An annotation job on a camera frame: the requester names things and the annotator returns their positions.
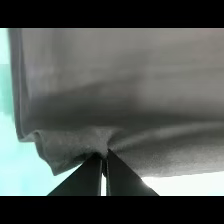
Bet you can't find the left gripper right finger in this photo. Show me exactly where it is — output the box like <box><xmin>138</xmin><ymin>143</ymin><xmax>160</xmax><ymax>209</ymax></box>
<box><xmin>105</xmin><ymin>148</ymin><xmax>160</xmax><ymax>197</ymax></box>

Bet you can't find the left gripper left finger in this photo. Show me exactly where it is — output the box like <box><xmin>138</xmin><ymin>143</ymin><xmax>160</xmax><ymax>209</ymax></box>
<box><xmin>46</xmin><ymin>152</ymin><xmax>104</xmax><ymax>197</ymax></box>

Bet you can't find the grey T-shirt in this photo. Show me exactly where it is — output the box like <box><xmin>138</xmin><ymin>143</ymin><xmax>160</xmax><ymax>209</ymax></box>
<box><xmin>7</xmin><ymin>27</ymin><xmax>224</xmax><ymax>178</ymax></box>

